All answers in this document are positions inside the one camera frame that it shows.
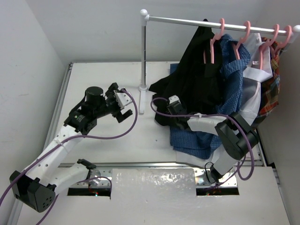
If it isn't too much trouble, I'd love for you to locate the black shirt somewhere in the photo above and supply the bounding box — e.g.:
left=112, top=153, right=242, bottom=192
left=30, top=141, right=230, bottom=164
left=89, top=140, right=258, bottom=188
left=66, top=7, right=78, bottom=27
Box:
left=149, top=26, right=225, bottom=126

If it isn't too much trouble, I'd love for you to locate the pink hanger holding white shirt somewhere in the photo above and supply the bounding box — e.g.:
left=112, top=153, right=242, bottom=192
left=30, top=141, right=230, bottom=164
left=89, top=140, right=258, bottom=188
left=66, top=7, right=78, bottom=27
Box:
left=210, top=18, right=225, bottom=64

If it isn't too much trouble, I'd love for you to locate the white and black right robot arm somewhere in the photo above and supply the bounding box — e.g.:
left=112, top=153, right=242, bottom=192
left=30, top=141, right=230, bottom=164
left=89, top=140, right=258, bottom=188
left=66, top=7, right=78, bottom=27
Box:
left=167, top=100, right=260, bottom=184

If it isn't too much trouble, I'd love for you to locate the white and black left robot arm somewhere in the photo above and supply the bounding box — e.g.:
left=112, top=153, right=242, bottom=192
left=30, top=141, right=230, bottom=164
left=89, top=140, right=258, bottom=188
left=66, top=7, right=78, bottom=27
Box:
left=8, top=83, right=137, bottom=213

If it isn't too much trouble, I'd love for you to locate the blue checkered shirt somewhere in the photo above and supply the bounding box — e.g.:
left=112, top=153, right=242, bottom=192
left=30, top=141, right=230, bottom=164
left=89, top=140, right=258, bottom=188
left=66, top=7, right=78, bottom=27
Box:
left=170, top=34, right=251, bottom=159

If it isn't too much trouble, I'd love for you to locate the red plaid shirt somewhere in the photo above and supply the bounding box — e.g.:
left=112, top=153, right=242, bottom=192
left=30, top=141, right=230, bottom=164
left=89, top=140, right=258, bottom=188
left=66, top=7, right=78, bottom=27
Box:
left=251, top=41, right=280, bottom=128

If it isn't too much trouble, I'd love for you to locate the white shirt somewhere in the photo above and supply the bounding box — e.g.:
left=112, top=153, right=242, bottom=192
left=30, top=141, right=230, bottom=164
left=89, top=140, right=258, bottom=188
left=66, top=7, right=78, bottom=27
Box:
left=176, top=33, right=273, bottom=167

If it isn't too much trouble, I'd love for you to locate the pink hanger holding blue shirt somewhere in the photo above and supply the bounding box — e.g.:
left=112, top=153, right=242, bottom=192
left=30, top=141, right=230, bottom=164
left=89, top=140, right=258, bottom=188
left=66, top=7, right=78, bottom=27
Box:
left=232, top=21, right=251, bottom=60

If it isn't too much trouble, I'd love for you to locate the silver and white clothes rack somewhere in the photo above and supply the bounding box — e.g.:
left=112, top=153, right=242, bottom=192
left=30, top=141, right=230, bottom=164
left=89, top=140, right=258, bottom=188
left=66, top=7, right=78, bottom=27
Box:
left=139, top=9, right=300, bottom=114

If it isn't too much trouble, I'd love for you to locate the white front cover board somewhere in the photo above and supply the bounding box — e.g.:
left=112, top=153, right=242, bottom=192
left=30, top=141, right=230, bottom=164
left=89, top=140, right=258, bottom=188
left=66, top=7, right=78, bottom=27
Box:
left=18, top=167, right=289, bottom=225

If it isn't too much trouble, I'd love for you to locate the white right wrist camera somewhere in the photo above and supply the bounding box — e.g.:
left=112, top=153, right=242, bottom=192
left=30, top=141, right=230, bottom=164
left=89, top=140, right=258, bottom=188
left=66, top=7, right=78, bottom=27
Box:
left=168, top=95, right=181, bottom=107

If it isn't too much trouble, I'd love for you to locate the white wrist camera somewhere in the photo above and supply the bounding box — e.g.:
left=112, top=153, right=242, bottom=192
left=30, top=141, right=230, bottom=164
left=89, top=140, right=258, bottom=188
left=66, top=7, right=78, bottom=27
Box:
left=168, top=95, right=181, bottom=107
left=114, top=90, right=132, bottom=110

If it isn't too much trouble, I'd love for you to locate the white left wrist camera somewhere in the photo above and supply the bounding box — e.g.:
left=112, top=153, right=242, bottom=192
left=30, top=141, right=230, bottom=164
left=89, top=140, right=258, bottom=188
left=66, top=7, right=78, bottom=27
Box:
left=114, top=90, right=132, bottom=110

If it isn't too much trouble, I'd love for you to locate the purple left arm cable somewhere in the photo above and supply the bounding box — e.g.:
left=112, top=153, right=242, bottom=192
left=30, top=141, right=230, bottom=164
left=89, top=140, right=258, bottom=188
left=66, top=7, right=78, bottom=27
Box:
left=0, top=88, right=139, bottom=225

